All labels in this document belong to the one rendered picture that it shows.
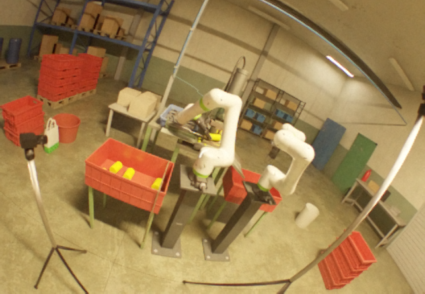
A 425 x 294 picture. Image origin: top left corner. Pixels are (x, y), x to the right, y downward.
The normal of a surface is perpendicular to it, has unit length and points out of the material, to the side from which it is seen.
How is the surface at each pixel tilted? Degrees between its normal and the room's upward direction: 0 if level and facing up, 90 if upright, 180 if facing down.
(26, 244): 0
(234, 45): 90
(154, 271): 0
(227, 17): 90
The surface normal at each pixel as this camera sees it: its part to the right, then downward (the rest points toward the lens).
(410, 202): -0.92, -0.35
